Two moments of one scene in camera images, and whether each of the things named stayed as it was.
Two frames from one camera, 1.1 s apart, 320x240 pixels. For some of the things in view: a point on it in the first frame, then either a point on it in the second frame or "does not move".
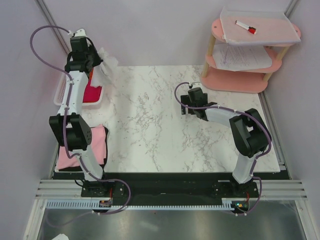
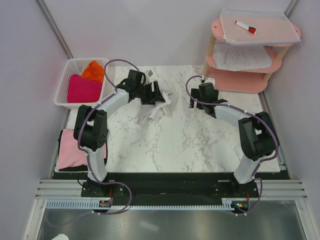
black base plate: x=117 y=186 does not move
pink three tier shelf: x=250 y=81 does not move
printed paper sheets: x=241 y=57 does not move
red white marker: x=251 y=29 does not move
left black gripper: x=92 y=48 to x=155 y=96
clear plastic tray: x=251 y=27 does not move
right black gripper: x=185 y=99 to x=195 y=94
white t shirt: x=105 y=74 to x=160 y=110
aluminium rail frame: x=291 y=191 does not move
